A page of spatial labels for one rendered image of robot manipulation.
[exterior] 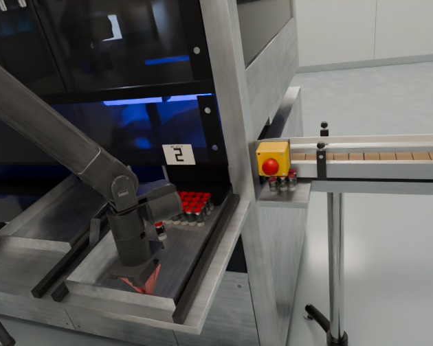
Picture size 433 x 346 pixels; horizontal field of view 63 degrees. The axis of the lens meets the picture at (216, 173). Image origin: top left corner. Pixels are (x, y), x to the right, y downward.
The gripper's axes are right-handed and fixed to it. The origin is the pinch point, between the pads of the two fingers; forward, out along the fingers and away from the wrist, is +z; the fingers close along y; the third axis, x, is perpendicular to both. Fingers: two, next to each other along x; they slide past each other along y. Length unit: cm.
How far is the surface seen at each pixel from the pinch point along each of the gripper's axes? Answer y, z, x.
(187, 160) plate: 35.2, -13.5, 3.8
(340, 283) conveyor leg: 55, 40, -35
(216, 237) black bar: 18.0, -1.6, -8.7
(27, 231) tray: 17, 1, 49
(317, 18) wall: 496, -29, 1
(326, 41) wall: 499, 2, -9
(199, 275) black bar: 6.5, -0.5, -8.8
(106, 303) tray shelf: -1.6, 2.5, 8.9
